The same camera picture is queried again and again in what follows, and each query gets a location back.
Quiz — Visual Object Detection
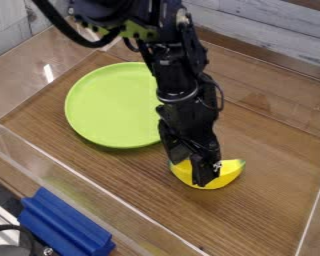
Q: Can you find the clear acrylic enclosure wall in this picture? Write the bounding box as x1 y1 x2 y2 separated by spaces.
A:
0 124 211 256

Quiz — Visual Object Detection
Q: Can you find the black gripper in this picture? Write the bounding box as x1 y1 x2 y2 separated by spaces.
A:
156 99 222 187

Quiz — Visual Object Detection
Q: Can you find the blue plastic clamp block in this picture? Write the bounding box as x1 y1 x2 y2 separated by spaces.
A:
19 187 116 256

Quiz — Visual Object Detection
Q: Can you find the yellow toy banana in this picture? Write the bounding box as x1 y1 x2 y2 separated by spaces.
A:
170 159 246 190

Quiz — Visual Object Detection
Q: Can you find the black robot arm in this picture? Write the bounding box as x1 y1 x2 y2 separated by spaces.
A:
32 0 223 188

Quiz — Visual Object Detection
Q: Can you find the green round plate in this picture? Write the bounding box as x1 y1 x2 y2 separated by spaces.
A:
64 62 160 149

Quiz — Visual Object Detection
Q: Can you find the black cable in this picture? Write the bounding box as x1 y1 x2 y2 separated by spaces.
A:
0 223 35 256

